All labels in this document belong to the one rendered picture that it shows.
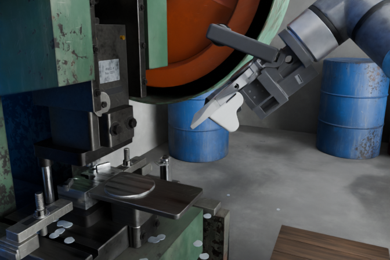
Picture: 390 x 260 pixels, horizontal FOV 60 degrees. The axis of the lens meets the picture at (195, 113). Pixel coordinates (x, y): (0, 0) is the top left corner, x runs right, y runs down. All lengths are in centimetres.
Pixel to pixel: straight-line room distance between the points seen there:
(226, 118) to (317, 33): 18
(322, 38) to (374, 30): 7
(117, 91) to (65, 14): 26
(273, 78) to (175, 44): 63
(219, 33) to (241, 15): 47
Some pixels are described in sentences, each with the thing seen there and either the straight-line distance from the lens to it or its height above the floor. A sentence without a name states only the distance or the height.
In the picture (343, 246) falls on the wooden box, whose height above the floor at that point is 35.
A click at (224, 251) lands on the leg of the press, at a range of 112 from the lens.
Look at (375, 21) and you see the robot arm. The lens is 51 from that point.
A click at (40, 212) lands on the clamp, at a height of 77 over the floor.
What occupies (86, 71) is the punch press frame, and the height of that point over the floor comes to 108.
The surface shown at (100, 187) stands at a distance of 89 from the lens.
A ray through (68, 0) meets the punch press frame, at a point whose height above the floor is 121.
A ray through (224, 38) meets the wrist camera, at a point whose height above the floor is 115.
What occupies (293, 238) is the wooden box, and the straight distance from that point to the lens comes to 149.
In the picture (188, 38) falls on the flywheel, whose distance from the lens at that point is 111.
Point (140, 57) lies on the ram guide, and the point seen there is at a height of 109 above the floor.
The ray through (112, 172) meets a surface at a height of 78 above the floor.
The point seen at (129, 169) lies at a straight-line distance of 105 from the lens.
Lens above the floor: 116
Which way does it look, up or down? 14 degrees down
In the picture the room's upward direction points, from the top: straight up
